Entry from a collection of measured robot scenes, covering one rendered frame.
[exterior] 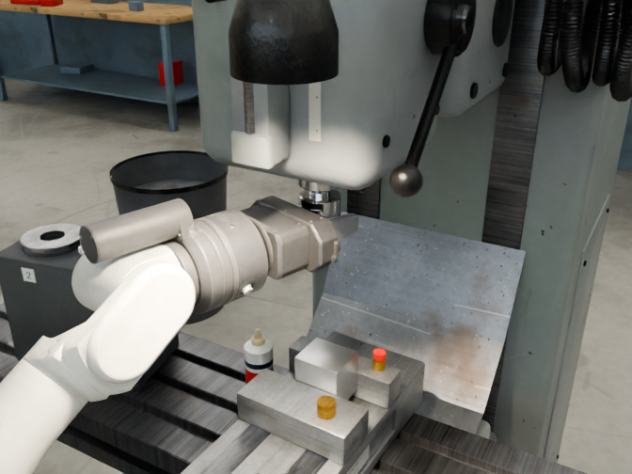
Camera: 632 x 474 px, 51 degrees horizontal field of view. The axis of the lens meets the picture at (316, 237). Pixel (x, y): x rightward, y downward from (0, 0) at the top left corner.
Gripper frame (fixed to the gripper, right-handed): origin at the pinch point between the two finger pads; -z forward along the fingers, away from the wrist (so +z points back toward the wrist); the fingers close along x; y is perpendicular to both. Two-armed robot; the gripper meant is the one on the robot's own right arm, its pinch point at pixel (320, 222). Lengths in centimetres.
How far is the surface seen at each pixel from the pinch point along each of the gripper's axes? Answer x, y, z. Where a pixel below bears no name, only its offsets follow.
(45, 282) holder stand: 37.2, 16.2, 18.2
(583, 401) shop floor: 24, 121, -153
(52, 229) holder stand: 44.4, 11.9, 13.4
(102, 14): 468, 34, -206
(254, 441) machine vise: -0.5, 24.8, 10.6
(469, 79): -7.9, -15.1, -14.6
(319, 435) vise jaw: -7.3, 21.9, 6.6
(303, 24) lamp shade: -18.4, -24.5, 19.1
